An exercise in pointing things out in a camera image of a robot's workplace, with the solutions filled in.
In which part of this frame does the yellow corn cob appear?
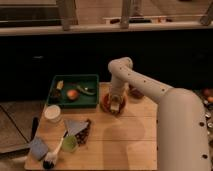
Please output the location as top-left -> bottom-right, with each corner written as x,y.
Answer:
56,80 -> 64,90

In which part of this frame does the dark eggplant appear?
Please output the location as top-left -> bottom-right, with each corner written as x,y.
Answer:
49,89 -> 62,102

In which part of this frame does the green cucumber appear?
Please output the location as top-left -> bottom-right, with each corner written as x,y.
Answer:
76,85 -> 96,96

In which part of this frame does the black handle tool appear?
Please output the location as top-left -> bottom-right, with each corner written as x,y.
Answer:
30,117 -> 39,140

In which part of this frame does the green cup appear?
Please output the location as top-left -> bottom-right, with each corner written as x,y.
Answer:
62,135 -> 78,152

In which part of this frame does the red apple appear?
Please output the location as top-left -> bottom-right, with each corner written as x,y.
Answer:
66,89 -> 79,101

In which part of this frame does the green plastic tray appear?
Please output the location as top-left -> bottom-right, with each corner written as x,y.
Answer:
46,74 -> 99,108

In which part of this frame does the brown bowl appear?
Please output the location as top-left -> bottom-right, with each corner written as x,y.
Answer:
129,85 -> 144,99

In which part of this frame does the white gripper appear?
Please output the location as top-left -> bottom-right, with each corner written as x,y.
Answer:
109,87 -> 124,105

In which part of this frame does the white cup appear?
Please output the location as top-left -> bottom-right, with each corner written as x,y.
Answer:
44,105 -> 61,123

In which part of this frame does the dark grape bunch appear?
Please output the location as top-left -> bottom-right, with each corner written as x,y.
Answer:
76,119 -> 91,146

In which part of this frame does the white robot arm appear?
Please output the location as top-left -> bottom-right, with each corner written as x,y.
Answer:
108,57 -> 211,171

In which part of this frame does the white handled brush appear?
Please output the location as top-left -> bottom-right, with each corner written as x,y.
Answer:
43,137 -> 64,170

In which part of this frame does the wooden board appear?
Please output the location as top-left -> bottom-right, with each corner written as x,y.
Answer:
23,81 -> 159,171

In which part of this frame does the red bowl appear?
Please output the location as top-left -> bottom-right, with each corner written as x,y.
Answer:
100,93 -> 126,115

